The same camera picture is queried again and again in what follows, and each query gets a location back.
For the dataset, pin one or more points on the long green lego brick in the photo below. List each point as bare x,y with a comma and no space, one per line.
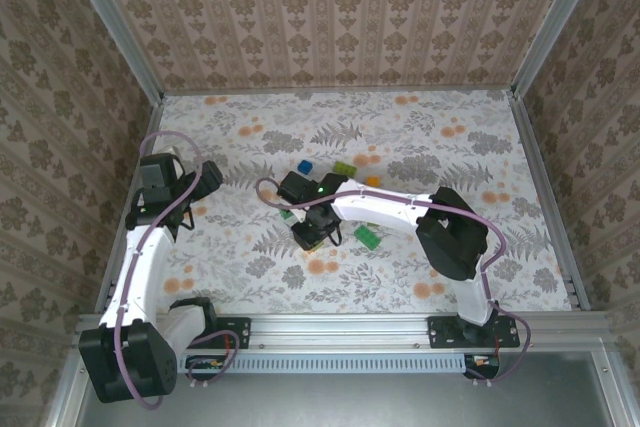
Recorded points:
367,237

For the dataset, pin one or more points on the small orange lego brick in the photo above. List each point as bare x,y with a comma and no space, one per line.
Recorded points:
373,181

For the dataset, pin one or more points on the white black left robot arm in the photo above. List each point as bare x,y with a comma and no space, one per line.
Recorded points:
145,267

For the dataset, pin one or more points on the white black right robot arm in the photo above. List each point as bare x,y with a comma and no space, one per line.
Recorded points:
380,209

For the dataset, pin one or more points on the small green lego brick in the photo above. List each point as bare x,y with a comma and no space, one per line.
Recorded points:
286,215

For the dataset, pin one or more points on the small blue lego brick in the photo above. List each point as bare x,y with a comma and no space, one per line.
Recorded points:
304,167

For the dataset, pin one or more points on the long lime lego brick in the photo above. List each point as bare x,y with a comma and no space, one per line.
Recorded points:
345,169

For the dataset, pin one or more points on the grey metal panel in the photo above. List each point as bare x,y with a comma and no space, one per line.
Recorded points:
350,402

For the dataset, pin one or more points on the aluminium table side rail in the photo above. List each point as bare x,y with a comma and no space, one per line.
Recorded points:
153,119
549,197

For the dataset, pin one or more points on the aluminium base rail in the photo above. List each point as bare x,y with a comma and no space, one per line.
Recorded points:
340,329

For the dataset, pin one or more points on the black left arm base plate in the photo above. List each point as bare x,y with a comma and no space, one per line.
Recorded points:
237,332

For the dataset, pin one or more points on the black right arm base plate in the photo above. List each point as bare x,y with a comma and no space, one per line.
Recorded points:
445,332

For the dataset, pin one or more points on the black connector bracket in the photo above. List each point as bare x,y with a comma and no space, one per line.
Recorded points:
482,366
205,364

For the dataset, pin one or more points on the aluminium frame post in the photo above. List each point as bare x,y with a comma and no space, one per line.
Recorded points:
112,27
555,22

